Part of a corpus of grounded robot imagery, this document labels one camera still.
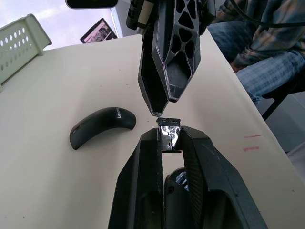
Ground pale green perforated plastic basket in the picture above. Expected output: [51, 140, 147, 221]
[0, 13, 52, 93]

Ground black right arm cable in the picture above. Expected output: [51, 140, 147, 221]
[228, 0, 305, 27]

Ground black curved mouse cover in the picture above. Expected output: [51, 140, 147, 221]
[69, 106, 137, 151]

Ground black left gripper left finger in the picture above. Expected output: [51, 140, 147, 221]
[107, 128, 165, 229]

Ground person in plaid shirt, jeans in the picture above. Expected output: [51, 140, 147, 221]
[207, 0, 305, 105]

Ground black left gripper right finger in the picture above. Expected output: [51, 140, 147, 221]
[181, 125, 269, 229]

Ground black chair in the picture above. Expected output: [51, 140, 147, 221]
[261, 78, 305, 120]

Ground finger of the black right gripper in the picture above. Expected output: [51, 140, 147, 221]
[137, 23, 170, 117]
[152, 0, 202, 104]

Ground black tablet with lit screen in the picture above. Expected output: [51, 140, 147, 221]
[80, 18, 119, 44]

